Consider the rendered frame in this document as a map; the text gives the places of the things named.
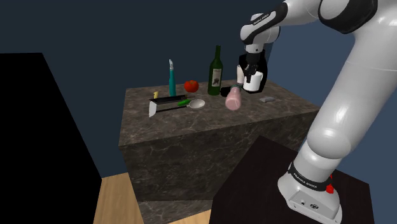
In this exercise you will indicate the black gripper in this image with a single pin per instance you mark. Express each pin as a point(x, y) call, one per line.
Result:
point(252, 60)

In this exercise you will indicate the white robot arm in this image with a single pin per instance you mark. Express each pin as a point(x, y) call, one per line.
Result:
point(356, 102)

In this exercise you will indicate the black coffee machine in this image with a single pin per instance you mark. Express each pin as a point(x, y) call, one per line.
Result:
point(264, 69)

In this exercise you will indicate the white cylinder container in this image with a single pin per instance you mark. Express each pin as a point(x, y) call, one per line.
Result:
point(239, 74)

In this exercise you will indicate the white mug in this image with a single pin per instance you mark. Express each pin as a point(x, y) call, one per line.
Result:
point(255, 84)

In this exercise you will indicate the green wine bottle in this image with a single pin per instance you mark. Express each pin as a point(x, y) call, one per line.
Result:
point(215, 77)

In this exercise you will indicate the small grey flat object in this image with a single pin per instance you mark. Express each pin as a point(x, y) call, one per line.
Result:
point(267, 99)

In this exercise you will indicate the pink bottle with teal collar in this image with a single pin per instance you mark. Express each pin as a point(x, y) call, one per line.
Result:
point(233, 100)

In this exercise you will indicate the red tomato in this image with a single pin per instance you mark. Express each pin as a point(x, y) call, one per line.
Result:
point(191, 86)

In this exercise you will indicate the small green vegetable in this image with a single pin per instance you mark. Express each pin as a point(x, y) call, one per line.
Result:
point(184, 102)

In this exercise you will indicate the teal spray bottle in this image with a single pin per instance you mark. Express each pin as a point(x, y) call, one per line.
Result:
point(172, 85)

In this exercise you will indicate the long black box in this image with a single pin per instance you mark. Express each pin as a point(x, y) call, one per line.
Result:
point(167, 99)

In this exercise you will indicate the small yellow object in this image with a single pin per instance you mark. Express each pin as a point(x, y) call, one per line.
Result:
point(155, 95)

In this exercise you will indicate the dark marble counter block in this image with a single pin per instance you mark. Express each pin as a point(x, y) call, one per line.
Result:
point(192, 155)

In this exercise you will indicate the dark robot stand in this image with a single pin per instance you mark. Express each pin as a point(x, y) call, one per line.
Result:
point(254, 186)

